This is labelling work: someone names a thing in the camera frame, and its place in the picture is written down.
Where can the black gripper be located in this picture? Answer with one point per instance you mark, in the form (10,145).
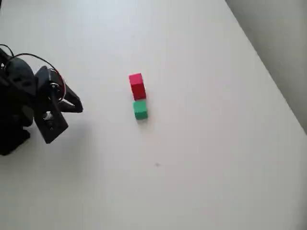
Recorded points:
(70,97)

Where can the green cube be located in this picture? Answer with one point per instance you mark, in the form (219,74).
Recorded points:
(140,110)

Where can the red block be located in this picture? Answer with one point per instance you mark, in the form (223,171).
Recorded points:
(139,95)
(136,82)

